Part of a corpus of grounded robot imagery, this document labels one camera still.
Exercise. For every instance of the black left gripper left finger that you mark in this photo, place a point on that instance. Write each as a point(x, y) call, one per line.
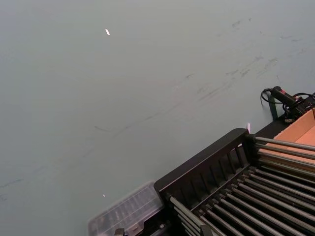
point(119, 232)

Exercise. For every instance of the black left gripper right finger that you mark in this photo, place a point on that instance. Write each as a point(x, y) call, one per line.
point(206, 231)

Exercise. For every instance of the clear plastic case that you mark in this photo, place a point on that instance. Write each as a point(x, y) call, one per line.
point(123, 214)

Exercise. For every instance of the black rack with steel bars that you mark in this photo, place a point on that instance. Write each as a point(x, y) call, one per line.
point(204, 167)

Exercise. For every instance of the shallow brown cardboard tray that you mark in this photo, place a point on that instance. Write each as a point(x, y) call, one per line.
point(295, 127)

